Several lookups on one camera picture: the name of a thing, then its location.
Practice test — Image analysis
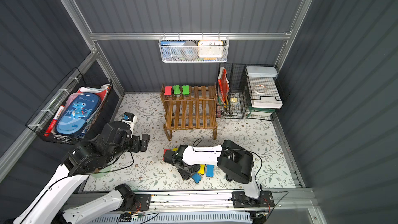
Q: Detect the light blue eraser top row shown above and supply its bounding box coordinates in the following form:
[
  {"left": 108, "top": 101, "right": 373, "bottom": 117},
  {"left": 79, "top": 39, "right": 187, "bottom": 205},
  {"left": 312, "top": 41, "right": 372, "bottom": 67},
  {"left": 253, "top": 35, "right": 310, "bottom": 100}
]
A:
[{"left": 191, "top": 173, "right": 202, "bottom": 184}]

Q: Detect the yellow eraser top row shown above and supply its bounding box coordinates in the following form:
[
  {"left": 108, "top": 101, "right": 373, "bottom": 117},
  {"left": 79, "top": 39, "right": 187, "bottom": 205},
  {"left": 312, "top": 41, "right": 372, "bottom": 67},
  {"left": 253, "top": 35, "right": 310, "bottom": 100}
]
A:
[{"left": 198, "top": 164, "right": 205, "bottom": 175}]

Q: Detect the green eraser top row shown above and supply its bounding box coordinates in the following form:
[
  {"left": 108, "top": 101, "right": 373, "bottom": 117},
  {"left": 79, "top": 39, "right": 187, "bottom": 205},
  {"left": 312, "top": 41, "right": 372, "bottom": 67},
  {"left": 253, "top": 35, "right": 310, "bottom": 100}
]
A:
[
  {"left": 181, "top": 85, "right": 191, "bottom": 97},
  {"left": 173, "top": 85, "right": 181, "bottom": 96}
]

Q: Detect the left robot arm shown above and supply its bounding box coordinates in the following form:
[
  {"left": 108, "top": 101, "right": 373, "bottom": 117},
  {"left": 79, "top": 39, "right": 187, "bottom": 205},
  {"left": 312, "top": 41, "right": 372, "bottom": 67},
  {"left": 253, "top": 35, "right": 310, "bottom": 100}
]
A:
[{"left": 12, "top": 121, "right": 151, "bottom": 224}]

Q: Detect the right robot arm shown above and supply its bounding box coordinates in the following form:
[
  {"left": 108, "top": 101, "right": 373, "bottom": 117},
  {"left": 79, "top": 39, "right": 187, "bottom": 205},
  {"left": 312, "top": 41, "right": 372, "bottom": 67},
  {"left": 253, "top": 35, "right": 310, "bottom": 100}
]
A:
[{"left": 163, "top": 139, "right": 261, "bottom": 207}]

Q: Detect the wooden two-tier shelf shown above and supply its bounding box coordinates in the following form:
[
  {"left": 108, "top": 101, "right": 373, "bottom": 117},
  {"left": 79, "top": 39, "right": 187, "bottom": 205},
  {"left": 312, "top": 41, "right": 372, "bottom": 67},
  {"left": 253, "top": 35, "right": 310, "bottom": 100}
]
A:
[{"left": 160, "top": 85, "right": 218, "bottom": 141}]

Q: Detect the blue dinosaur pencil case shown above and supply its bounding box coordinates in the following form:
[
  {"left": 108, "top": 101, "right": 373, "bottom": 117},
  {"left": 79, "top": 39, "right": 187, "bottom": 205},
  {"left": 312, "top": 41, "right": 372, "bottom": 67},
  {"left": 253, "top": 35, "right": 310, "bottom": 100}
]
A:
[{"left": 55, "top": 92, "right": 100, "bottom": 135}]

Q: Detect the red eraser top row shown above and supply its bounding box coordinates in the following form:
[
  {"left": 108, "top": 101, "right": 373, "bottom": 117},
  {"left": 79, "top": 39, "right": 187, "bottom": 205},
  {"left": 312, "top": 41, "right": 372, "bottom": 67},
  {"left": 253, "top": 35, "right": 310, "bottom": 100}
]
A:
[{"left": 163, "top": 86, "right": 173, "bottom": 97}]

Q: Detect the red marker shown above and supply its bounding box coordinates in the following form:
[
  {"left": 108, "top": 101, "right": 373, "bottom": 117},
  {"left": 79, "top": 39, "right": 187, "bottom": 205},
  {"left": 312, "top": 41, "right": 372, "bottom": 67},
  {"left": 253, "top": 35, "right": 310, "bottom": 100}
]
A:
[{"left": 44, "top": 105, "right": 65, "bottom": 137}]

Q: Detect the red package in organizer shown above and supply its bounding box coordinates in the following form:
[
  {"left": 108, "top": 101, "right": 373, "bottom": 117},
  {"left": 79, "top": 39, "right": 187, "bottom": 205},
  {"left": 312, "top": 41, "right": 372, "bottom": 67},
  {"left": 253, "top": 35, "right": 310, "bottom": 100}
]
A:
[{"left": 218, "top": 67, "right": 230, "bottom": 103}]

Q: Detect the blue box in basket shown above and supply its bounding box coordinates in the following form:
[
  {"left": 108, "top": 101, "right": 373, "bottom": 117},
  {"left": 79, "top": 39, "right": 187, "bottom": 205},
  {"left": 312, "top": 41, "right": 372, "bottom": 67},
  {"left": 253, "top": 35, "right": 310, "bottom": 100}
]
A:
[{"left": 159, "top": 40, "right": 186, "bottom": 63}]

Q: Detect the grey tape roll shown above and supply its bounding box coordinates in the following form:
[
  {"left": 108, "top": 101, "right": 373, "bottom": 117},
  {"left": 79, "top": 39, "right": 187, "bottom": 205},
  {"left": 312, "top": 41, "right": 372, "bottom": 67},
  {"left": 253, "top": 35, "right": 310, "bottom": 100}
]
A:
[{"left": 181, "top": 41, "right": 198, "bottom": 60}]

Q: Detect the yellow alarm clock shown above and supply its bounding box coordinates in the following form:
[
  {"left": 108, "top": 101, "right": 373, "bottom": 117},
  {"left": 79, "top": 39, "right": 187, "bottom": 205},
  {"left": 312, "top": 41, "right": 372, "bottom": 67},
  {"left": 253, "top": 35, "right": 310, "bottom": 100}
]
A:
[{"left": 198, "top": 40, "right": 224, "bottom": 60}]

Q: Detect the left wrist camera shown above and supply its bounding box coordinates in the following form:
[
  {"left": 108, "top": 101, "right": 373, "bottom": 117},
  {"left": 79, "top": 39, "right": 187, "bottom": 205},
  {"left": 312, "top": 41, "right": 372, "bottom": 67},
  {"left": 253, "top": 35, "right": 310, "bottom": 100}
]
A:
[{"left": 122, "top": 113, "right": 137, "bottom": 133}]

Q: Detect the black wire wall basket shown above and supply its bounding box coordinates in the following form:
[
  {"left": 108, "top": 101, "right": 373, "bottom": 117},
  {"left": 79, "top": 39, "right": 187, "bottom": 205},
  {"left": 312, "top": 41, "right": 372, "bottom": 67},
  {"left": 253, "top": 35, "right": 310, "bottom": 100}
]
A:
[{"left": 26, "top": 68, "right": 115, "bottom": 144}]

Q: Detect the white wire hanging basket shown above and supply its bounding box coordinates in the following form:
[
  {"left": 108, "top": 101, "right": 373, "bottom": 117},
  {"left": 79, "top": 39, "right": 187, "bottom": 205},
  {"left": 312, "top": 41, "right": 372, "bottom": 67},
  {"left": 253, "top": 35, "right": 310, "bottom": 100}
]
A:
[{"left": 158, "top": 35, "right": 230, "bottom": 63}]

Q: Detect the black wire desk organizer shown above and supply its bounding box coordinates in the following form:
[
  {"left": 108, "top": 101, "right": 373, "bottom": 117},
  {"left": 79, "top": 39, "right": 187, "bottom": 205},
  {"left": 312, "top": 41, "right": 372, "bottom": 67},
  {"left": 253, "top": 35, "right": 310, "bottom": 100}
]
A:
[{"left": 217, "top": 63, "right": 283, "bottom": 121}]

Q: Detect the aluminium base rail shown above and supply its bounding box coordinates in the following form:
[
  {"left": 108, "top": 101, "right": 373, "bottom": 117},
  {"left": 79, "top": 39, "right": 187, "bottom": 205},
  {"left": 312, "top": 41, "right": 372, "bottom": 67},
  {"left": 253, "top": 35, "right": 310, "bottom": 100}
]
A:
[{"left": 74, "top": 188, "right": 327, "bottom": 224}]

